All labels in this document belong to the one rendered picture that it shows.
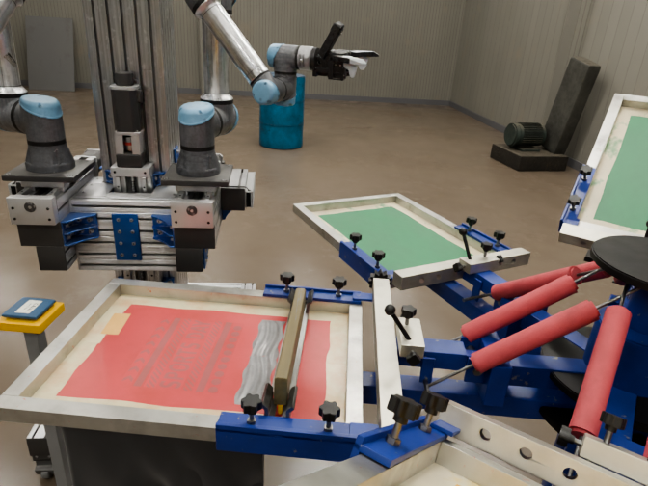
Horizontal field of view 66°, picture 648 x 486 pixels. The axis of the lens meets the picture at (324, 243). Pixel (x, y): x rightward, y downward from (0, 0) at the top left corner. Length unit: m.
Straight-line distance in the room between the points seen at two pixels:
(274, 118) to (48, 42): 6.92
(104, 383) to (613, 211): 1.79
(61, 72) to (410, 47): 7.90
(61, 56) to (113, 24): 11.04
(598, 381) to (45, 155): 1.68
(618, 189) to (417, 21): 11.01
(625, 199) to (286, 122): 5.77
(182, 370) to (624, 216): 1.62
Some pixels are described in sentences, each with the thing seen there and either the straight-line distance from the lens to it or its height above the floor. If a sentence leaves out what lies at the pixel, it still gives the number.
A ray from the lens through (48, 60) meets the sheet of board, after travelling 13.06.
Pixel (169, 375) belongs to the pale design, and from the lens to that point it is 1.33.
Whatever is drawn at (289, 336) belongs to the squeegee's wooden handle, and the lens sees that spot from 1.26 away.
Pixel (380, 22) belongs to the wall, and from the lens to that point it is 12.76.
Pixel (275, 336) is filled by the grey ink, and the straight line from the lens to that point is 1.43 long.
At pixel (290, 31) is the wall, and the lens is 12.52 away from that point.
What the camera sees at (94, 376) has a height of 0.96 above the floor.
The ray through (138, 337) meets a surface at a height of 0.96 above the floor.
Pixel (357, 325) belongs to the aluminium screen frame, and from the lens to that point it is 1.44.
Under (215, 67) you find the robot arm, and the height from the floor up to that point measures 1.60.
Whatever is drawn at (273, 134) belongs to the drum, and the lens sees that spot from 7.45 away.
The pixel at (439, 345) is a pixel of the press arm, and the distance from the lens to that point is 1.33.
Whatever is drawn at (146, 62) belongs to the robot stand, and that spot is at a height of 1.60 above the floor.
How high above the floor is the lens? 1.77
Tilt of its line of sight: 24 degrees down
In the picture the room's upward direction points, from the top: 4 degrees clockwise
